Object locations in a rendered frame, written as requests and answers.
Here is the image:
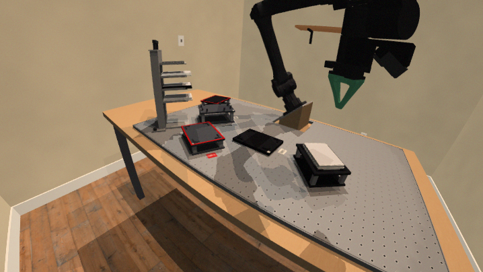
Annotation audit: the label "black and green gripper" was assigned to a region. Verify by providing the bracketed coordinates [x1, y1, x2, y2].
[324, 34, 371, 109]

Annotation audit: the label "grey slotted rack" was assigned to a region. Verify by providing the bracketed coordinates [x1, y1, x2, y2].
[149, 50, 190, 129]

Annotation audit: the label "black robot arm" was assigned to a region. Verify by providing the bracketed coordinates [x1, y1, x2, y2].
[250, 0, 420, 116]

